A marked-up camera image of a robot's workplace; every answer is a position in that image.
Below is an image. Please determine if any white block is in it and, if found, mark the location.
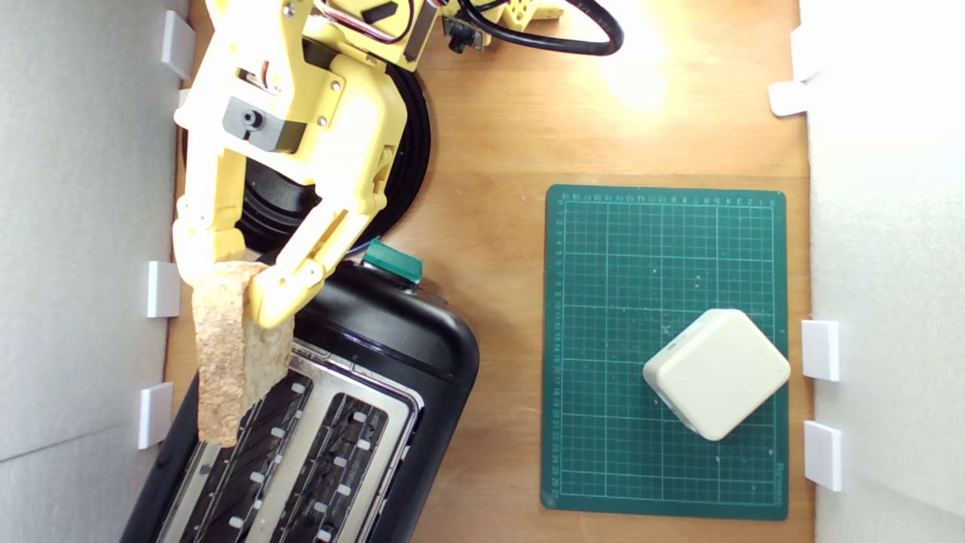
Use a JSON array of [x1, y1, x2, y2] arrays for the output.
[[642, 308, 792, 442]]

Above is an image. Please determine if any green toaster lever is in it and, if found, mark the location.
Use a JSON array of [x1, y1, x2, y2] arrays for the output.
[[362, 238, 424, 287]]

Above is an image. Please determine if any green cutting mat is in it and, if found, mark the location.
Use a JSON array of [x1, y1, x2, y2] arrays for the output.
[[541, 184, 789, 521]]

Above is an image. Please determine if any black two-slot toaster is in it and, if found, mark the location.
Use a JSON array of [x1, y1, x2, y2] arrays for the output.
[[121, 245, 481, 543]]

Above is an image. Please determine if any wrist camera on yellow plate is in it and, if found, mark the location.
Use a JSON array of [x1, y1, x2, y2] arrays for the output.
[[441, 15, 485, 54]]

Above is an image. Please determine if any black cable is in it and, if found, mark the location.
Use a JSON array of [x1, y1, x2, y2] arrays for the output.
[[452, 0, 625, 57]]

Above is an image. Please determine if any black plate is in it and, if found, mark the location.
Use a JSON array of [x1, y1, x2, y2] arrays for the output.
[[181, 64, 432, 257]]

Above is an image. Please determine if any brown bread slice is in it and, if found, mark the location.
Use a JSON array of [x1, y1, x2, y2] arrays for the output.
[[191, 261, 295, 448]]

